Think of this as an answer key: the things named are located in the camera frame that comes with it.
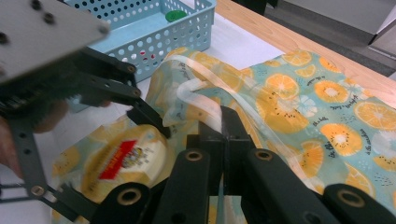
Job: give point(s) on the orange fruit print cloth bag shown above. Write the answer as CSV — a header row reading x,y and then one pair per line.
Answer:
x,y
280,93

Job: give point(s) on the round yellow tin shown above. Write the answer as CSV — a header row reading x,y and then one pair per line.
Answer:
x,y
124,158

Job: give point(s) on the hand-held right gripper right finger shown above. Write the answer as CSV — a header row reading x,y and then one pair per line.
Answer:
x,y
249,174

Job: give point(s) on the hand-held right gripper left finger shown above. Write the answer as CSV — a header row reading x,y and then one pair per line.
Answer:
x,y
205,168

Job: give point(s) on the small green-capped jar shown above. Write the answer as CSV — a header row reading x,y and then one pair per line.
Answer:
x,y
176,15

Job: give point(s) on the white cabinet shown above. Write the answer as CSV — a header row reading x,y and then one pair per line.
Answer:
x,y
336,15

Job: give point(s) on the white table mat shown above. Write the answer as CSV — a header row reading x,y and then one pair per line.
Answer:
x,y
243,43

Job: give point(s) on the light blue plastic basket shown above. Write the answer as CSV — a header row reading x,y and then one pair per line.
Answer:
x,y
146,34

